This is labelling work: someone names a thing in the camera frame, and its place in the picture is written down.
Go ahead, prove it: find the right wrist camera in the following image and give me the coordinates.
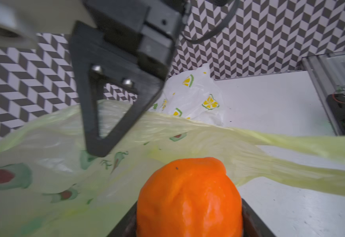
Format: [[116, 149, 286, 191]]
[[0, 2, 38, 49]]

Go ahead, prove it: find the yellow-green plastic bag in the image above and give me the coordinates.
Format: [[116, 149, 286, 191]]
[[0, 105, 345, 237]]

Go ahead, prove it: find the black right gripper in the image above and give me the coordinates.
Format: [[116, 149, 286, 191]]
[[69, 1, 190, 157]]

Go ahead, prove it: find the white printed plastic bag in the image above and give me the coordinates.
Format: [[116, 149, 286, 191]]
[[149, 63, 225, 126]]

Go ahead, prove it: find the orange fruit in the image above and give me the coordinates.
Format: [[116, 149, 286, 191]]
[[137, 157, 243, 237]]

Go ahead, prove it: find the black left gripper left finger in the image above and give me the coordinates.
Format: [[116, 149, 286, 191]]
[[107, 202, 137, 237]]

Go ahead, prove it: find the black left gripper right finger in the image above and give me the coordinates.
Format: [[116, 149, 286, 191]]
[[242, 199, 276, 237]]

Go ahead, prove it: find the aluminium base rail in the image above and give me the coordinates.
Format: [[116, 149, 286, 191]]
[[301, 51, 345, 135]]

